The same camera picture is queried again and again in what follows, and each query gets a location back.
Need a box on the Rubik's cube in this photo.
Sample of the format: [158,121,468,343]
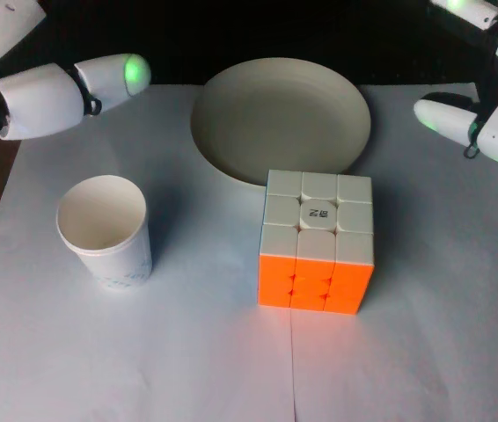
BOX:
[256,169,377,317]

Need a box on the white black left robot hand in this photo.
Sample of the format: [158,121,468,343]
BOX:
[0,0,151,144]

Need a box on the round white plate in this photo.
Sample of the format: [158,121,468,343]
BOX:
[189,56,372,194]

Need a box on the white paper cup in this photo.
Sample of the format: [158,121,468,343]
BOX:
[55,174,152,295]

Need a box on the white paper sheet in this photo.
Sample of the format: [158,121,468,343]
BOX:
[290,83,498,422]
[0,83,294,422]

